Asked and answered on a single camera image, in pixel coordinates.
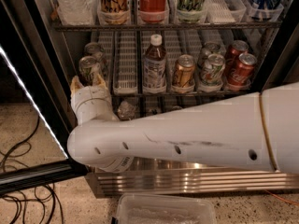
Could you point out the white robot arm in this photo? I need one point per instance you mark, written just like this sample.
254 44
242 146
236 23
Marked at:
257 131

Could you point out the gold tall can top shelf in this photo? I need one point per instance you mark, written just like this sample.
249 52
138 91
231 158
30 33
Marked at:
113 11

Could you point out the open fridge glass door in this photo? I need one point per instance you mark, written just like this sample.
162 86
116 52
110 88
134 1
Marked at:
37 62

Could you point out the right sliding fridge door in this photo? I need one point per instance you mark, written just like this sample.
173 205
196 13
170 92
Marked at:
281 55

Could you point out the clear water bottle top shelf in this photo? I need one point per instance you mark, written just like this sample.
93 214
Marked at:
76 12

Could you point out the green tall can top shelf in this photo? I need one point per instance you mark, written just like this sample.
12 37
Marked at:
189 11

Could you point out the red cola can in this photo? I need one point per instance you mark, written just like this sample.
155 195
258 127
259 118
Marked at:
233 51
241 71

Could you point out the rear red cola can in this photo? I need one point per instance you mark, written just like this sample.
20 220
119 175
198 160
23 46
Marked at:
233 51

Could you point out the brown tea bottle middle shelf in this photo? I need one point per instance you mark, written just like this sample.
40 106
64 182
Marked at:
154 66

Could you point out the clear water bottle bottom shelf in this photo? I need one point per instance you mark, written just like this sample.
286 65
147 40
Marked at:
126 111

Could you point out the clear plastic bin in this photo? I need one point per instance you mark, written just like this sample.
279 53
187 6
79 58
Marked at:
163 209

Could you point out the front red cola can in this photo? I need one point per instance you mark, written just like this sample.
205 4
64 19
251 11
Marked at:
241 71

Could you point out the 7up can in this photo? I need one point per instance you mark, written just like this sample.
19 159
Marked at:
210 78
89 69
209 48
96 50

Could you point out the red coca cola bottle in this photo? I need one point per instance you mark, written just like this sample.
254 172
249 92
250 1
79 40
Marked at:
152 11

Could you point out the gold soda can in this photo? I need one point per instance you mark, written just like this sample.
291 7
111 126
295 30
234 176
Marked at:
182 79

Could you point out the blue white drink pack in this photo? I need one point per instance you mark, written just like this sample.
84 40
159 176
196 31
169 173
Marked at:
263 10

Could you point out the empty white shelf tray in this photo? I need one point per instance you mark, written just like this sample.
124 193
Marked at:
125 64

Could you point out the stainless fridge base grille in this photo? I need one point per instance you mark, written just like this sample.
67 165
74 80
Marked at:
172 177

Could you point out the clear water bottle shelf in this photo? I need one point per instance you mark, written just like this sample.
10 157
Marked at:
126 111
76 12

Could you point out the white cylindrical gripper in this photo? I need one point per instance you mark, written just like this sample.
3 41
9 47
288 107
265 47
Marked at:
89 94

